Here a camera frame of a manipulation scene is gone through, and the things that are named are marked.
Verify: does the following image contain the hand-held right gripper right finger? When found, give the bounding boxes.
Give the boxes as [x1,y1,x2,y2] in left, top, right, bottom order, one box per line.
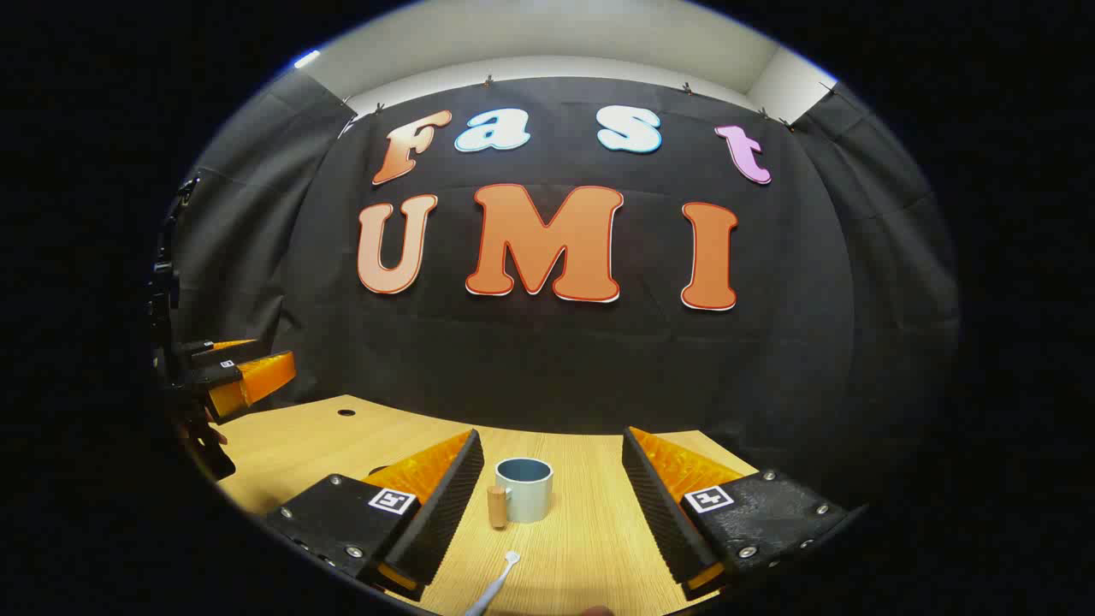
[622,426,865,601]

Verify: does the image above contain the wooden desktop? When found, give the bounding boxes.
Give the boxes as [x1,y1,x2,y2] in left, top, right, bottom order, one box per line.
[210,394,762,616]

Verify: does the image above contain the white toothbrush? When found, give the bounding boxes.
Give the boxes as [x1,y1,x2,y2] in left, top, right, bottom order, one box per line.
[465,551,521,616]

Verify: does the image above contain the black backdrop cloth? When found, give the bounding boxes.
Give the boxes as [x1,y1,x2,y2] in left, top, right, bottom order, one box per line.
[167,68,963,514]

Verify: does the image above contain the grey cup with wooden handle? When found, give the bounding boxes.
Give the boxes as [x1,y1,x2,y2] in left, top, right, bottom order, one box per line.
[488,457,554,530]

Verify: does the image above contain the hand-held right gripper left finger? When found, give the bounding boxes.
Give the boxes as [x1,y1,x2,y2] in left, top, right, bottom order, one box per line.
[263,428,484,601]

